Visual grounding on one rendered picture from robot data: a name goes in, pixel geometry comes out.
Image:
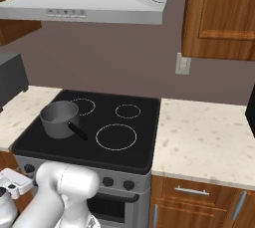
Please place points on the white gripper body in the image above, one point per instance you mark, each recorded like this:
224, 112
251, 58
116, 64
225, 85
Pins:
20, 180

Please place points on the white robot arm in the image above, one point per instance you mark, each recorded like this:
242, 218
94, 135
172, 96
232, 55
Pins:
66, 182

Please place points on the black stove knob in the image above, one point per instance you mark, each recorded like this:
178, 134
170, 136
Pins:
128, 185
29, 168
108, 181

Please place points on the stove with black hob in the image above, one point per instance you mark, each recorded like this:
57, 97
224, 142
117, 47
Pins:
139, 135

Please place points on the oven door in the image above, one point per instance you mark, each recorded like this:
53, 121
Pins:
109, 210

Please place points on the dark grey appliance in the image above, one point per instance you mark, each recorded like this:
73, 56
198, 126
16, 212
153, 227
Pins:
11, 79

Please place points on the wooden base cupboard door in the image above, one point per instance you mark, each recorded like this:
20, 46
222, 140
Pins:
248, 212
189, 215

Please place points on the wooden drawer front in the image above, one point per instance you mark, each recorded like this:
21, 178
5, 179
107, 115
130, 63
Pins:
219, 187

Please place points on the black appliance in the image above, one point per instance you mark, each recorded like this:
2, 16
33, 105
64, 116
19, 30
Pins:
251, 109

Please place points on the wooden wall cupboard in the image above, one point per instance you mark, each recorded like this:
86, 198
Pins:
16, 28

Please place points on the white wall socket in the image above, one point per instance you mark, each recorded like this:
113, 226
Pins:
183, 63

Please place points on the wooden wall cupboard door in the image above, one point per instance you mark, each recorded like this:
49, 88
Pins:
219, 9

